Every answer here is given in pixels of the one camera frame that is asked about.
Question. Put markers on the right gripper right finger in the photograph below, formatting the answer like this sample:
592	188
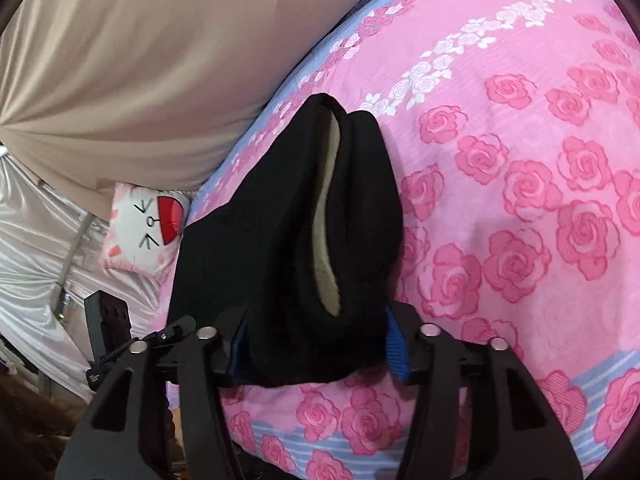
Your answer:
514	431

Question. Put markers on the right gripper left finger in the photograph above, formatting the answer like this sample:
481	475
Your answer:
123	434

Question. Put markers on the black pants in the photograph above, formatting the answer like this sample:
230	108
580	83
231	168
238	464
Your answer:
293	270

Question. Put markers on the silver satin curtain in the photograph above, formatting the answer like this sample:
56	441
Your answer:
50	250

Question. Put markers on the cat face cushion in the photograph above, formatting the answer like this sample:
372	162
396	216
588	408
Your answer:
145	230

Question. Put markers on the beige headboard cover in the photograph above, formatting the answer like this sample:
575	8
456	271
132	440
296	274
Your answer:
148	92

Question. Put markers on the pink rose bedsheet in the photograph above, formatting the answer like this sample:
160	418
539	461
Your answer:
513	127

